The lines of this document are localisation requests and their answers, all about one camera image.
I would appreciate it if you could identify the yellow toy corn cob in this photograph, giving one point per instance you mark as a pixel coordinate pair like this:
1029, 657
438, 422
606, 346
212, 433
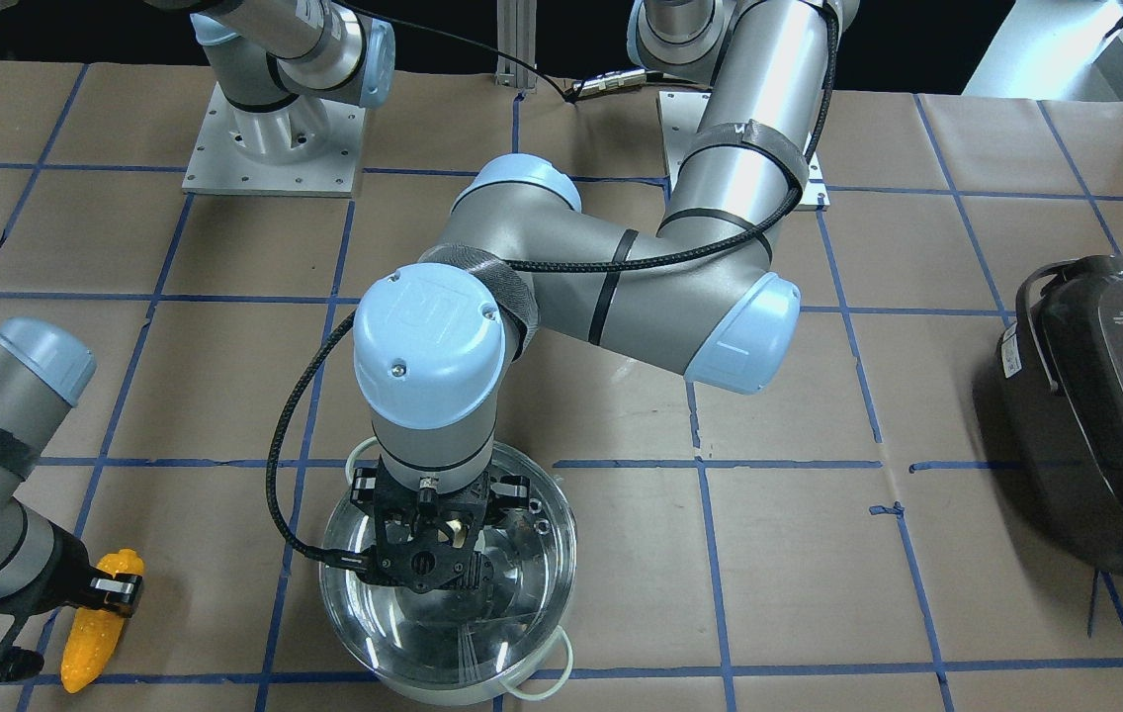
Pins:
94, 635

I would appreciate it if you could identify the glass pot lid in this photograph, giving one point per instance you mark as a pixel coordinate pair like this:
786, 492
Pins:
448, 593

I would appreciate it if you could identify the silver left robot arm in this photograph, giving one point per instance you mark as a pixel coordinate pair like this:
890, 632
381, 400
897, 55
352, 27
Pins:
695, 296

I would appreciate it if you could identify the aluminium frame post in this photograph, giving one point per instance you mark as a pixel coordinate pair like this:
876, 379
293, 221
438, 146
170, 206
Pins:
515, 36

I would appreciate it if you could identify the dark grey rice cooker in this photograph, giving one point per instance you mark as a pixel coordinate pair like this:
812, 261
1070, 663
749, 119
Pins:
1061, 379

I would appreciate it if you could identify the pale green steel pot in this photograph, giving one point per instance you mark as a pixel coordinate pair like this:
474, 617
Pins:
463, 663

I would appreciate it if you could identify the brown paper table cover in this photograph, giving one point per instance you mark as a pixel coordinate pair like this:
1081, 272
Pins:
852, 538

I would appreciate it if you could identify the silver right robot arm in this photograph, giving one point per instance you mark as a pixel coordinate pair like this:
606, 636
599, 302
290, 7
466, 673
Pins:
308, 49

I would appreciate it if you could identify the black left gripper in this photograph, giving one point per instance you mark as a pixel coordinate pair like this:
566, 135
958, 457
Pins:
364, 491

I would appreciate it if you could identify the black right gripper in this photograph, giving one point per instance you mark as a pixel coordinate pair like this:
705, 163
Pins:
64, 571

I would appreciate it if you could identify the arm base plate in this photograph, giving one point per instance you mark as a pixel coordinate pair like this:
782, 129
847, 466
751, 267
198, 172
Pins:
680, 115
311, 148

